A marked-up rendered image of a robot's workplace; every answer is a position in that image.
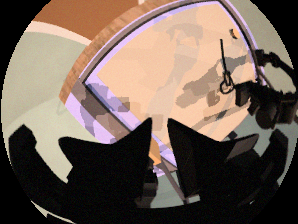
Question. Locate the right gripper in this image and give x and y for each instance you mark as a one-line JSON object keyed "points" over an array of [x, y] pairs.
{"points": [[256, 92]]}

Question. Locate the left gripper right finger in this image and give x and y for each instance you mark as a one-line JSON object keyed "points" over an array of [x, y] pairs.
{"points": [[200, 158]]}

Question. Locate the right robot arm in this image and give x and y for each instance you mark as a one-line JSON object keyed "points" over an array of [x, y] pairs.
{"points": [[267, 114]]}

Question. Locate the black metal frame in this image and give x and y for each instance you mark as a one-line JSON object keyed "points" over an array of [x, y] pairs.
{"points": [[170, 177]]}

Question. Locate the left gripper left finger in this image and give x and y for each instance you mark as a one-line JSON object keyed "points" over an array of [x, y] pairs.
{"points": [[128, 162]]}

